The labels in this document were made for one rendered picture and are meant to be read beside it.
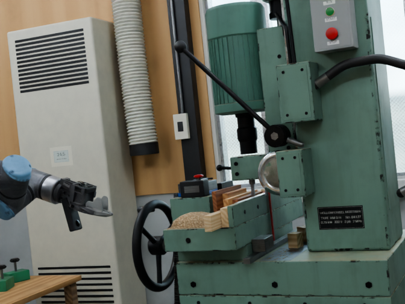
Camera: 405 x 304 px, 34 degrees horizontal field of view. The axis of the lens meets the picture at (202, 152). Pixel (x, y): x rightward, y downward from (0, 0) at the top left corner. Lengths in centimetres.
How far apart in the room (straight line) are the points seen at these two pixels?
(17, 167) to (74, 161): 134
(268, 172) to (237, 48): 36
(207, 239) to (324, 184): 34
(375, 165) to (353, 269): 27
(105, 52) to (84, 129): 42
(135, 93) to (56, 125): 45
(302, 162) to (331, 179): 11
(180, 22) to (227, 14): 154
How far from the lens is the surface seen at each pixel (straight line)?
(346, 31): 169
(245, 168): 191
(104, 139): 335
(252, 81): 186
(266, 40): 185
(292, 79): 169
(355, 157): 174
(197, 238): 174
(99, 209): 215
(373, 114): 173
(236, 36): 188
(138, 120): 337
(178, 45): 186
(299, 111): 169
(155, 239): 209
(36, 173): 229
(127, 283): 348
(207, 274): 181
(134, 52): 341
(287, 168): 169
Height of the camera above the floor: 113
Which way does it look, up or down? 1 degrees down
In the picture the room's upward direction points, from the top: 6 degrees counter-clockwise
